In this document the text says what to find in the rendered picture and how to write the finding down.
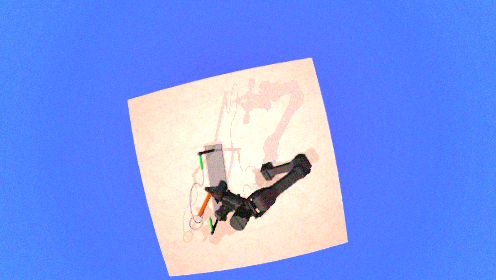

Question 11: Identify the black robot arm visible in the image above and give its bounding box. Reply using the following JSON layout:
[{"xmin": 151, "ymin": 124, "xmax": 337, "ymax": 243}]
[{"xmin": 213, "ymin": 153, "xmax": 312, "ymax": 231}]

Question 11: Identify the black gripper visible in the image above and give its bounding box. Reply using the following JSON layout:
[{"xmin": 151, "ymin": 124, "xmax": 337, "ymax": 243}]
[{"xmin": 204, "ymin": 180, "xmax": 242, "ymax": 211}]

